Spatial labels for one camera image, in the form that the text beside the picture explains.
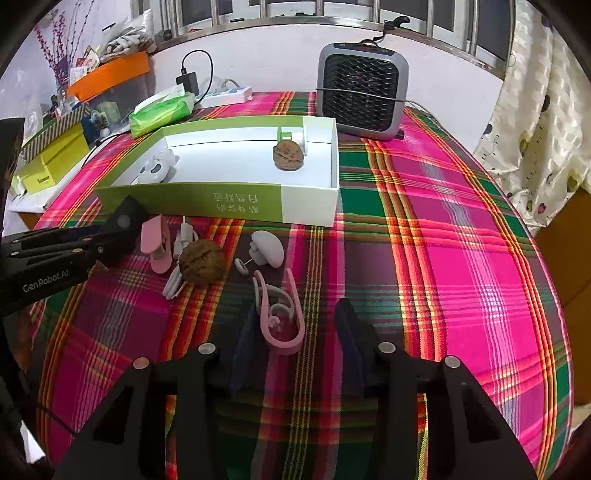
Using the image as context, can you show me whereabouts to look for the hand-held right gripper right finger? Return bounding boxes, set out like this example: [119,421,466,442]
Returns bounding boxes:
[335,298,539,480]

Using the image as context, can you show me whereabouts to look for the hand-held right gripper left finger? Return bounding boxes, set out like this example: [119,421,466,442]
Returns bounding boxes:
[52,300,266,480]

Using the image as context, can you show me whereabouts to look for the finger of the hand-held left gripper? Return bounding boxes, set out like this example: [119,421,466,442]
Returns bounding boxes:
[0,224,114,254]
[0,244,112,281]

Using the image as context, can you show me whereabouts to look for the pink u-shaped clip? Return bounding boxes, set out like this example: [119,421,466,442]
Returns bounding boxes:
[253,268,305,356]

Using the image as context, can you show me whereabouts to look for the white ear hook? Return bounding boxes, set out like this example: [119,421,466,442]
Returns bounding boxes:
[261,282,291,335]

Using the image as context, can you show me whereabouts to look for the pink oval case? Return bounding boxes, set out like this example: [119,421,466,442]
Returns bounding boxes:
[140,215,175,275]

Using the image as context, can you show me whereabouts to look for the brown walnut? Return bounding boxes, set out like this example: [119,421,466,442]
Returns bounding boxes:
[271,141,306,171]
[178,240,227,283]

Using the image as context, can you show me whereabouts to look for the white cable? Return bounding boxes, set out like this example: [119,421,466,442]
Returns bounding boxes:
[163,217,199,301]

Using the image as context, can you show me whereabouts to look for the white mushroom-shaped holder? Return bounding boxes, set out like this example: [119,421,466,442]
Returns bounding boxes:
[235,230,286,273]

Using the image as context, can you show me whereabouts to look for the white round cartoon gadget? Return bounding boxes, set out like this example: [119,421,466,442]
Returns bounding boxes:
[136,148,178,184]

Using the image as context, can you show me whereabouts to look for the green white cardboard box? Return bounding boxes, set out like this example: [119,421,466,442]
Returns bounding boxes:
[95,115,341,228]

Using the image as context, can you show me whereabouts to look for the yellow-green box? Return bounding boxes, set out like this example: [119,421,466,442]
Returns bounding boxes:
[18,124,90,197]

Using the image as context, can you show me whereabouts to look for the striped cardboard box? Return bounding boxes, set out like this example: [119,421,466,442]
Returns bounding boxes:
[18,104,90,160]

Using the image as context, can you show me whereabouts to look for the plaid cloth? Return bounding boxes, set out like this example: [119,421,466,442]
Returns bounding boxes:
[30,90,575,480]

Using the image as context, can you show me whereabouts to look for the clear storage container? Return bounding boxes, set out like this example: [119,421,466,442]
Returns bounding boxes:
[88,76,153,134]

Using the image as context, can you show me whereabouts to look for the green tissue pack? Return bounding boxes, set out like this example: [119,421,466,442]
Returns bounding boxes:
[128,88,197,138]

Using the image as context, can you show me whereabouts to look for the pile of paper packets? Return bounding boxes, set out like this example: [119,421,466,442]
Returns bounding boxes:
[68,46,101,88]

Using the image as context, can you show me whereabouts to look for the purple flower branches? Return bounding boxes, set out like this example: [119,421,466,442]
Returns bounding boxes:
[34,0,95,88]

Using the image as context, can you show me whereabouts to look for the white cloth gloves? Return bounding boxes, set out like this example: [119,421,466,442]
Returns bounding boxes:
[102,25,157,61]

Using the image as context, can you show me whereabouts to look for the white power strip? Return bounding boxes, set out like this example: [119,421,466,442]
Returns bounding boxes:
[198,86,254,109]

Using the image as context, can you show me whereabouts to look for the brown wooden cabinet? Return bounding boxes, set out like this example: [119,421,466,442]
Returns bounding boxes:
[531,185,591,324]

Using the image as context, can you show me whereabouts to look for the grey space heater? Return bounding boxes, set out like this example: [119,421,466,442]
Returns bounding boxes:
[315,41,410,141]

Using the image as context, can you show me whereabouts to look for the patterned cream curtain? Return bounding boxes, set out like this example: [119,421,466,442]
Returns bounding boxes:
[471,0,591,232]

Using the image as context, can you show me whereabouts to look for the black charging cable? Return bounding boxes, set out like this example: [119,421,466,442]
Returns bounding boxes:
[181,50,214,101]

